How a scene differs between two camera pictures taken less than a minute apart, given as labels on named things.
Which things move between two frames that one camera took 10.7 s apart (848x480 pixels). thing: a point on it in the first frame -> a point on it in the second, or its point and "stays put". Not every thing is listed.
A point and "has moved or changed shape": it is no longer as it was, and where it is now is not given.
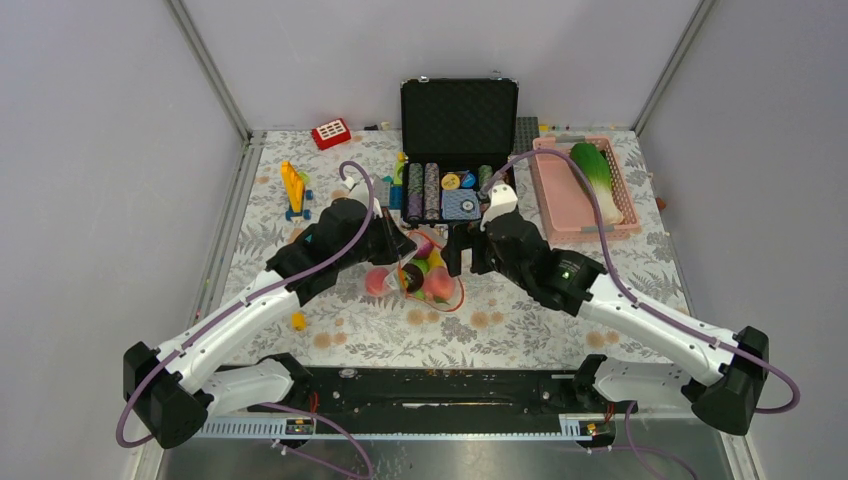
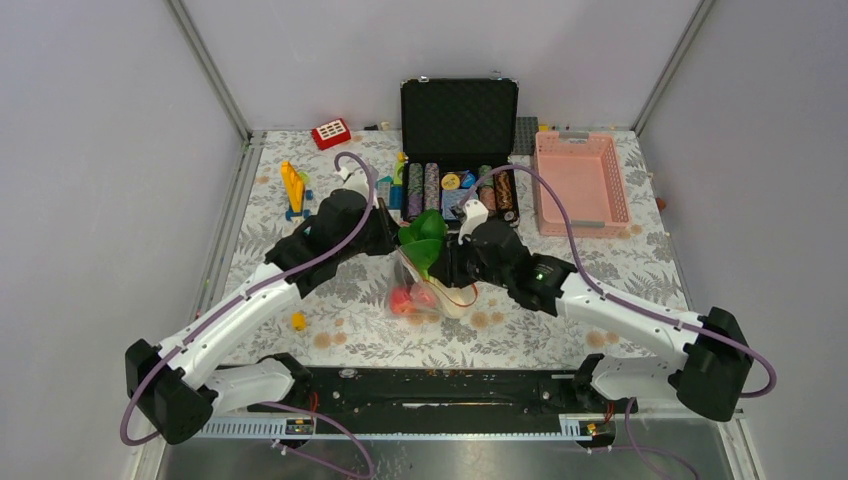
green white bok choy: x=595 y=162 -> x=422 y=238
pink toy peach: x=438 y=284 has moved or changed shape
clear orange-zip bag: x=422 y=274 has moved or changed shape
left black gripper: x=396 y=241 stays put
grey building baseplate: x=526 y=130 stays put
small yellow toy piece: x=298 y=321 stays put
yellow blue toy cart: x=295 y=183 stays put
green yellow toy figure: x=399 y=167 stays put
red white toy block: x=331 y=134 stays put
